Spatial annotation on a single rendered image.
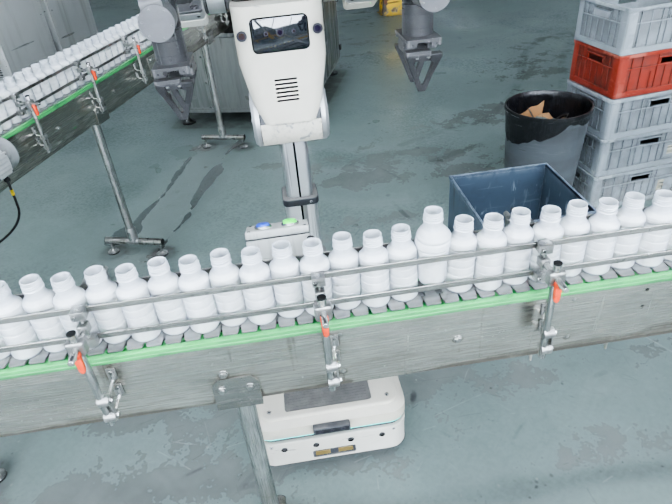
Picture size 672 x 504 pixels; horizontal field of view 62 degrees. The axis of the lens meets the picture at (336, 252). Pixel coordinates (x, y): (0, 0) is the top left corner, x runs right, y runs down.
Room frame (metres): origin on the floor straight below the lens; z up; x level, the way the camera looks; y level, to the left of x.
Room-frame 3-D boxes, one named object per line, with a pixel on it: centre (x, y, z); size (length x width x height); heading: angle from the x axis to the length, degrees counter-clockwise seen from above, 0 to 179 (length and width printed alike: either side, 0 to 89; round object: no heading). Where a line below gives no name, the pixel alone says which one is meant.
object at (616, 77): (3.01, -1.75, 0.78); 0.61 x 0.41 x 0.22; 101
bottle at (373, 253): (0.91, -0.07, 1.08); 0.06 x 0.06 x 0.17
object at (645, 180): (3.00, -1.74, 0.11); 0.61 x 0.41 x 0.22; 100
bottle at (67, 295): (0.87, 0.52, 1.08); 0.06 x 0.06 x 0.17
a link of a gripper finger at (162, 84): (1.02, 0.26, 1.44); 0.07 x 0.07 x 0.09; 5
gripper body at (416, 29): (1.08, -0.19, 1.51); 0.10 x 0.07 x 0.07; 4
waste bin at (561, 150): (2.86, -1.20, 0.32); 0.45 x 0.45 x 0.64
